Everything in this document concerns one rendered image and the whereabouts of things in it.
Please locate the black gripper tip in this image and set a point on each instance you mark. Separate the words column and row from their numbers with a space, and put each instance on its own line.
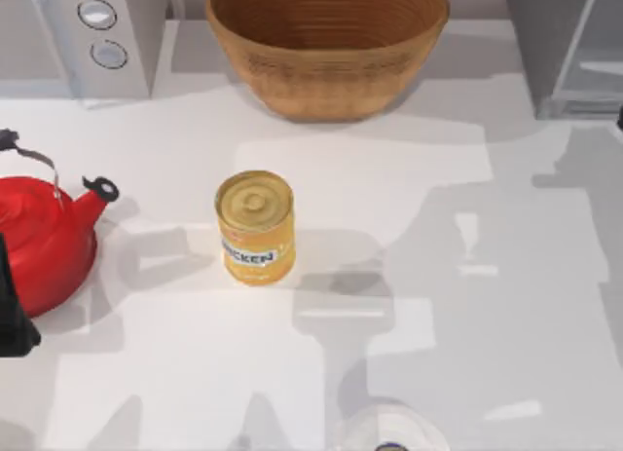
column 12, row 310

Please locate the pale microwave oven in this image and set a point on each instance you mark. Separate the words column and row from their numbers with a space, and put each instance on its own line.
column 68, row 37

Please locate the white round object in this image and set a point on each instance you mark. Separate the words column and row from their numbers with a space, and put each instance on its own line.
column 396, row 429

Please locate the microwave knob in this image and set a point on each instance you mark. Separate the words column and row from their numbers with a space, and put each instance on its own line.
column 97, row 14
column 109, row 53

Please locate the woven wooden basket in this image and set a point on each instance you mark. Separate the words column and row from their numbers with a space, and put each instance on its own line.
column 327, row 56

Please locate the red kettle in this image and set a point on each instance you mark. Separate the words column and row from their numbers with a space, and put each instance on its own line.
column 44, row 241

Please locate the yellow can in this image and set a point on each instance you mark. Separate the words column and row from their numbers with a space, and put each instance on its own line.
column 255, row 227

